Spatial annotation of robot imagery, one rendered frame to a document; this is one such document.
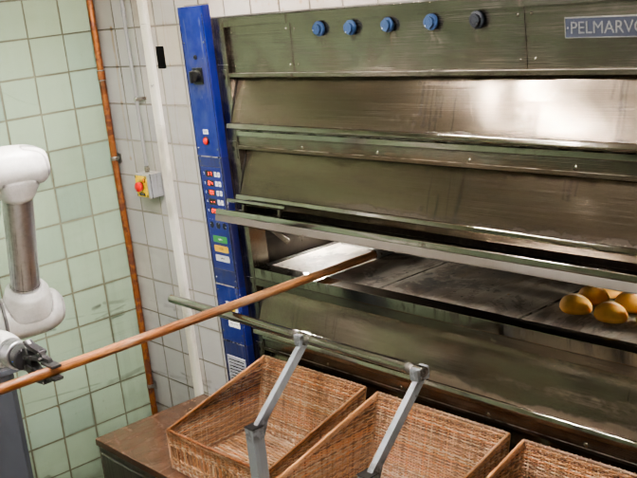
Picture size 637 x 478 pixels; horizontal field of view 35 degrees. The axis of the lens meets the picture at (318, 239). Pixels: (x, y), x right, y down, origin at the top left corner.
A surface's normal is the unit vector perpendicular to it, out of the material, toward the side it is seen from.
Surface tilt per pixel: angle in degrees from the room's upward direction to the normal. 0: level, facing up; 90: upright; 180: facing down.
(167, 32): 90
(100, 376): 90
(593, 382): 70
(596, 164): 90
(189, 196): 90
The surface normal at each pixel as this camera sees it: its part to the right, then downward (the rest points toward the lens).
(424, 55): -0.74, 0.24
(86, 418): 0.66, 0.11
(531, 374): -0.74, -0.08
